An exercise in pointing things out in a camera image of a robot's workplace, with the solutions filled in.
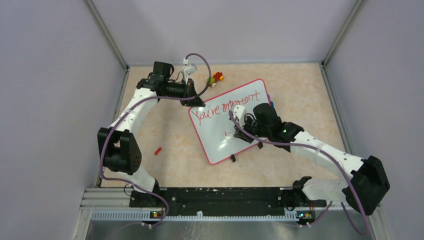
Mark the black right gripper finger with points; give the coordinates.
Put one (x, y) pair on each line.
(239, 129)
(243, 137)

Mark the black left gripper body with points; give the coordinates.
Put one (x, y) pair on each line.
(176, 90)

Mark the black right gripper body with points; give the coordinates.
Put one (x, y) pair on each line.
(253, 128)

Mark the pink framed whiteboard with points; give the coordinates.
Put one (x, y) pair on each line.
(212, 121)

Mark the red marker cap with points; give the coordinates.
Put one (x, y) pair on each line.
(157, 151)

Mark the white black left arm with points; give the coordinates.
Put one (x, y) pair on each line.
(118, 147)

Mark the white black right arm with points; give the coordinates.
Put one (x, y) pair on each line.
(362, 182)

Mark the colourful toy car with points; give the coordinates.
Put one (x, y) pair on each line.
(216, 77)

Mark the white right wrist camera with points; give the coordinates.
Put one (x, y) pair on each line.
(238, 113)

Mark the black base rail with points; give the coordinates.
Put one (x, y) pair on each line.
(224, 201)

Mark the grey cable duct strip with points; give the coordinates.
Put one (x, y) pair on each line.
(147, 216)

